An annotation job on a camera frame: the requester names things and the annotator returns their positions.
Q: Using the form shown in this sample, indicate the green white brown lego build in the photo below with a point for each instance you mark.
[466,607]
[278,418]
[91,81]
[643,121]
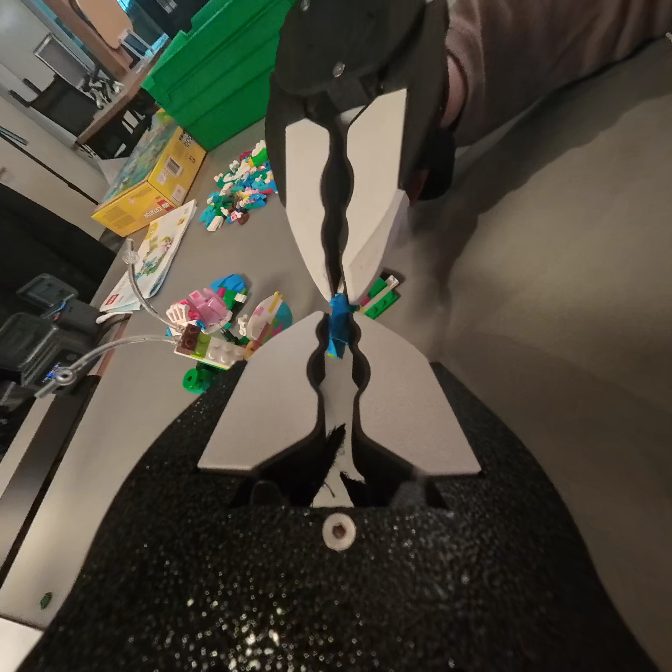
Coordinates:
[215,354]

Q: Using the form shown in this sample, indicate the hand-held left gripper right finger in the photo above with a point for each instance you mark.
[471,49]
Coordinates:
[414,420]

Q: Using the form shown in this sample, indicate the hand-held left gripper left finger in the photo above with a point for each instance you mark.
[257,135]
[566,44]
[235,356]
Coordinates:
[262,420]

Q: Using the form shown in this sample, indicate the pink lego build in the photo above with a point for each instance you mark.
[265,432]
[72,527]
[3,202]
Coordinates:
[207,307]

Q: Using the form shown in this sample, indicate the white teal round lego build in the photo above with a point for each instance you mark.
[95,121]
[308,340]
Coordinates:
[265,315]

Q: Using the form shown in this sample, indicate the dark furniture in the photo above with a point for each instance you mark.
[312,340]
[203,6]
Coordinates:
[47,236]

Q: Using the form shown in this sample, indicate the black office chair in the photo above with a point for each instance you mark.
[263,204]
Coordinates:
[57,102]

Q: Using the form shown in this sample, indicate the wooden table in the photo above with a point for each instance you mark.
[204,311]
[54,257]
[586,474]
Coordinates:
[110,113]

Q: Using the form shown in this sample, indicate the yellow lego box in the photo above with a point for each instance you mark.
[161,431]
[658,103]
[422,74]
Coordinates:
[157,194]

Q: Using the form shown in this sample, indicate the black device with blue light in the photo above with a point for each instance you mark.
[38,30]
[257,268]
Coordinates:
[31,346]

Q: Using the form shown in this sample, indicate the person's right forearm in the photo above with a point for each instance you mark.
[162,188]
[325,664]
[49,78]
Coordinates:
[551,52]

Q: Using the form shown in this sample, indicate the blue lego piece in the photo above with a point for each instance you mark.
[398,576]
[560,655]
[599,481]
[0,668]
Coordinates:
[337,321]

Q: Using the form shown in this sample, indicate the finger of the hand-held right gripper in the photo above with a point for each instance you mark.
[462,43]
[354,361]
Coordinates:
[375,173]
[307,183]

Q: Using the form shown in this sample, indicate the green plastic storage bin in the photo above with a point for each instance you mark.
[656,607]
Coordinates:
[246,15]
[220,94]

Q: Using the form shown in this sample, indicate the lego instruction booklet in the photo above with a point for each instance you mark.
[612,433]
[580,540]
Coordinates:
[157,246]

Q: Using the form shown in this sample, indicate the clear flexible tube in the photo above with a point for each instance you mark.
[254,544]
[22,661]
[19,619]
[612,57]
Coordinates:
[137,286]
[110,346]

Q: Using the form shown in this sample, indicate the green lego plate assembly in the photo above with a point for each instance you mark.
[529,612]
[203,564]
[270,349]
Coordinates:
[383,307]

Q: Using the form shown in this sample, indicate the black box-shaped device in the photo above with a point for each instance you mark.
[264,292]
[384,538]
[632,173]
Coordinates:
[47,291]

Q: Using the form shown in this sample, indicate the pile of loose lego bricks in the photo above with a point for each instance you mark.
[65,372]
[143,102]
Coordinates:
[241,189]

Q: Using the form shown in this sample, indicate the person's right hand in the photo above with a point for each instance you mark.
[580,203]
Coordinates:
[455,94]

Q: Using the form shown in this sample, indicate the blue round lego build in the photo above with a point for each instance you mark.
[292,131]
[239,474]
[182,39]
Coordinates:
[231,283]

